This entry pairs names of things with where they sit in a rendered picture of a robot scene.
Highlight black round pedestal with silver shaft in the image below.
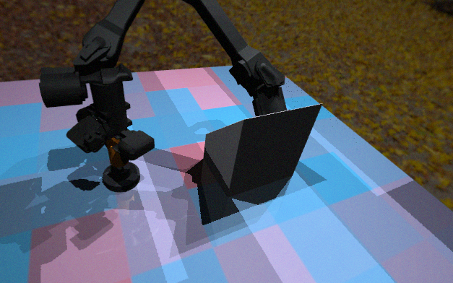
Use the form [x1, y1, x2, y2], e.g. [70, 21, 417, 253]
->
[103, 162, 140, 193]

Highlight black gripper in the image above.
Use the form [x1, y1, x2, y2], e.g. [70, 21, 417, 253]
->
[76, 98, 155, 164]

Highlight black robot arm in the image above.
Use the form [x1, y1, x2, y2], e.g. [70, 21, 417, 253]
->
[39, 0, 287, 153]

